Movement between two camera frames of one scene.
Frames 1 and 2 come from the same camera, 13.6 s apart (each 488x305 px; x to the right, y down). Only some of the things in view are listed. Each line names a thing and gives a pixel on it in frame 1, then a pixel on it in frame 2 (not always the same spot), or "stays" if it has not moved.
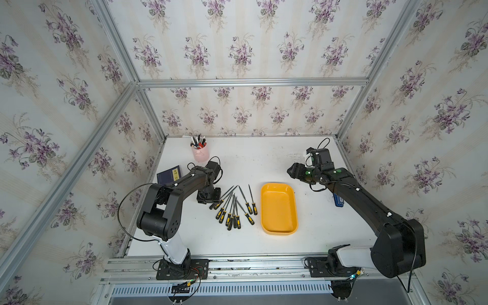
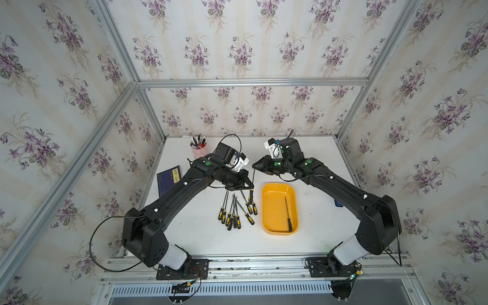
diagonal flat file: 249,218 stays
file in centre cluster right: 238,222 stays
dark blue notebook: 169,176 stays
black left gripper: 201,200 to 243,177
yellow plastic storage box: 278,211 stays
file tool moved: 218,204 to 250,196
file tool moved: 229,216 stays
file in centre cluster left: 234,216 stays
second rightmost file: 246,204 stays
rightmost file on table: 254,207 stays
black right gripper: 295,171 to 264,165
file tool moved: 212,206 to 290,226
